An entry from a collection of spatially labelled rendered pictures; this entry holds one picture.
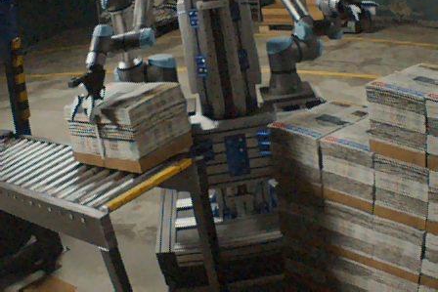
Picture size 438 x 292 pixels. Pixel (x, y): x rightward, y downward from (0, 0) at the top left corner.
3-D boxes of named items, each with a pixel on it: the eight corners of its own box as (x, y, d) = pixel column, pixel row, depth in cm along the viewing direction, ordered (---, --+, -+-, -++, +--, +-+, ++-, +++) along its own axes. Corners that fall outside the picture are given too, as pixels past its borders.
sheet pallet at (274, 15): (360, 25, 895) (352, -12, 878) (338, 35, 833) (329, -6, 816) (289, 21, 966) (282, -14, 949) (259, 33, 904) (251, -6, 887)
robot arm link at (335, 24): (317, 39, 279) (312, 15, 275) (336, 35, 283) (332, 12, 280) (328, 42, 272) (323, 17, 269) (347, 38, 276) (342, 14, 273)
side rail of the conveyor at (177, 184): (210, 188, 249) (204, 155, 246) (201, 194, 245) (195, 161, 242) (12, 152, 328) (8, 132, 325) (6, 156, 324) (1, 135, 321)
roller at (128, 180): (168, 172, 252) (169, 160, 250) (84, 221, 217) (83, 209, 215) (156, 166, 255) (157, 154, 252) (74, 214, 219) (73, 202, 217)
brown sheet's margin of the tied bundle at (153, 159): (194, 144, 257) (191, 132, 256) (142, 173, 236) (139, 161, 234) (159, 141, 266) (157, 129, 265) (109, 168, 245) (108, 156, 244)
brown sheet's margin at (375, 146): (426, 118, 231) (426, 107, 230) (474, 131, 207) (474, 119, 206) (369, 151, 212) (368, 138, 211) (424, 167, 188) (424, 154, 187)
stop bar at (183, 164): (193, 164, 240) (192, 158, 239) (109, 213, 207) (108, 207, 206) (185, 163, 242) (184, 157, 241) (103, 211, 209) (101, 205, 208)
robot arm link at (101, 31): (116, 29, 246) (111, 23, 238) (109, 58, 245) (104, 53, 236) (98, 29, 247) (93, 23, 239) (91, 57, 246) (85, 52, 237)
